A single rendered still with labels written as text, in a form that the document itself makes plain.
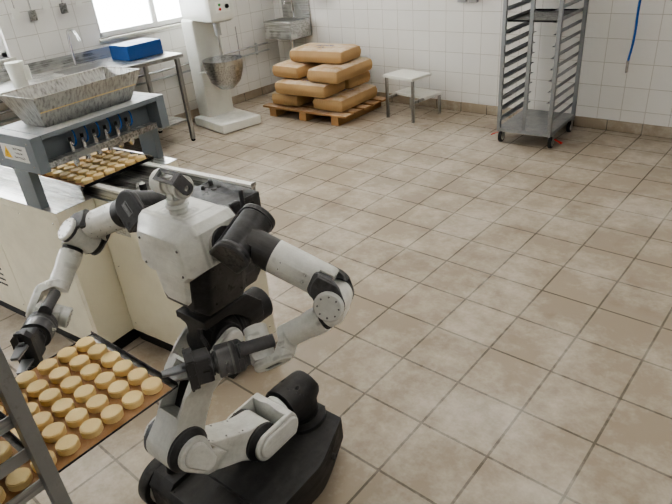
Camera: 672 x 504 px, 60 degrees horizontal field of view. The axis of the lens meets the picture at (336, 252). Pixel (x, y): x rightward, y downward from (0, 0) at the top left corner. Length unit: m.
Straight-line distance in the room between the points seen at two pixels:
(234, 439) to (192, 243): 0.78
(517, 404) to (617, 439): 0.39
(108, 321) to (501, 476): 1.96
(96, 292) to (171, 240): 1.51
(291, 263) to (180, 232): 0.31
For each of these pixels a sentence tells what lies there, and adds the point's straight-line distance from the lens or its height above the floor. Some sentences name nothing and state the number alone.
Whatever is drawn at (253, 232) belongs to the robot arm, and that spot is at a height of 1.18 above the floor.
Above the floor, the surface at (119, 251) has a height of 0.57.
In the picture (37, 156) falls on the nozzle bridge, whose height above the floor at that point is 1.10.
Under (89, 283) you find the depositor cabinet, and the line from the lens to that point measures 3.01.
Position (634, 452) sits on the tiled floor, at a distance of 2.60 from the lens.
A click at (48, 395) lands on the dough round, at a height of 0.88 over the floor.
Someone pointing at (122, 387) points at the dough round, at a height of 0.88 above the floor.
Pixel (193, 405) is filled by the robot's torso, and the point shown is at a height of 0.63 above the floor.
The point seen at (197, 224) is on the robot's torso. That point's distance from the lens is 1.55.
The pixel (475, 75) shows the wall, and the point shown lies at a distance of 6.39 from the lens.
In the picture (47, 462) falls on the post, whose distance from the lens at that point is 1.38.
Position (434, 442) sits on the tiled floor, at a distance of 2.49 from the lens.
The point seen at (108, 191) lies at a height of 0.89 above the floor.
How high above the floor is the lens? 1.83
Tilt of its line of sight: 29 degrees down
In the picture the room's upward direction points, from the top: 5 degrees counter-clockwise
